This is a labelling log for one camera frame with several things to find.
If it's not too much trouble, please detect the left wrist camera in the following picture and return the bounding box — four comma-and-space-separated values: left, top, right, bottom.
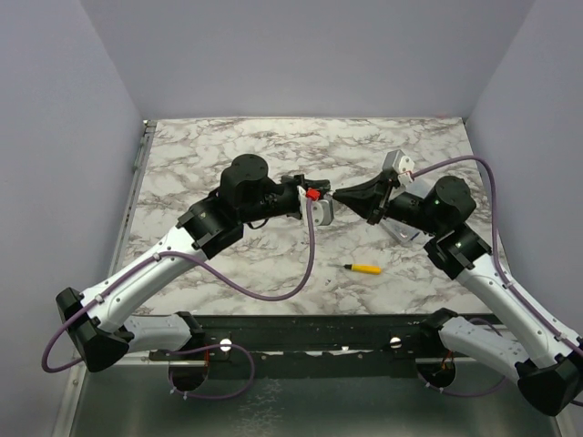
306, 188, 334, 227

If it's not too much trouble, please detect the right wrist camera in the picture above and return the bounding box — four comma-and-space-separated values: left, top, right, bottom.
382, 150, 414, 187

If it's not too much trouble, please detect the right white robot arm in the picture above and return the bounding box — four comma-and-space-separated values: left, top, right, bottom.
332, 175, 582, 416

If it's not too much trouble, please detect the yellow handled screwdriver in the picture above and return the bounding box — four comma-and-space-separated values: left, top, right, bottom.
342, 264, 382, 275

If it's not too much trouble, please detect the purple cable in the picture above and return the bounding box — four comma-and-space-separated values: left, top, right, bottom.
409, 155, 583, 406
41, 199, 316, 401

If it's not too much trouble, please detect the black mounting rail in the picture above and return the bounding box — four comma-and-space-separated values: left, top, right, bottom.
149, 311, 502, 379

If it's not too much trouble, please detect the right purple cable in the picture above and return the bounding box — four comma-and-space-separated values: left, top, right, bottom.
409, 155, 583, 406

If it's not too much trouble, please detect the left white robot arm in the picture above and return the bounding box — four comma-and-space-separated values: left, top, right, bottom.
56, 154, 332, 372

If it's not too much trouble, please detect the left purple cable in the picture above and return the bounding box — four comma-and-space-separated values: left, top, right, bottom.
41, 199, 316, 401

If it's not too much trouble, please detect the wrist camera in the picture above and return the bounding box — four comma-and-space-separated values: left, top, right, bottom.
306, 188, 334, 227
382, 150, 414, 187

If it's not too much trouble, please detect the clear plastic box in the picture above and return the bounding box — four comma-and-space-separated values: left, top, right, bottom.
379, 179, 432, 246

